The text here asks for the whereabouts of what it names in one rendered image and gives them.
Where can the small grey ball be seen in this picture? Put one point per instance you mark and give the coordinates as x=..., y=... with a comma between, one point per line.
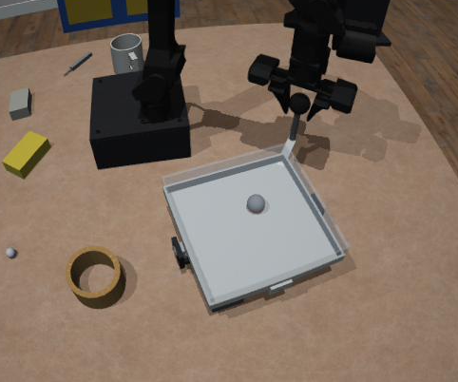
x=10, y=252

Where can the grey mug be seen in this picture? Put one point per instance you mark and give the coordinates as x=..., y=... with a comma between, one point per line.
x=122, y=55

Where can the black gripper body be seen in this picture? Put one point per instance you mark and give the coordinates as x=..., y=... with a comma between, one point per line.
x=305, y=73

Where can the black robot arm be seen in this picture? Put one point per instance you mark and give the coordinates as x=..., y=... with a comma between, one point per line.
x=165, y=58

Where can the yellow rectangular block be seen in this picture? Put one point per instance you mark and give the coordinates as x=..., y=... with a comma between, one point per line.
x=26, y=154

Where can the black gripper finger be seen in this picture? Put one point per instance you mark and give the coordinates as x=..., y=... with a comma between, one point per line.
x=282, y=95
x=316, y=107

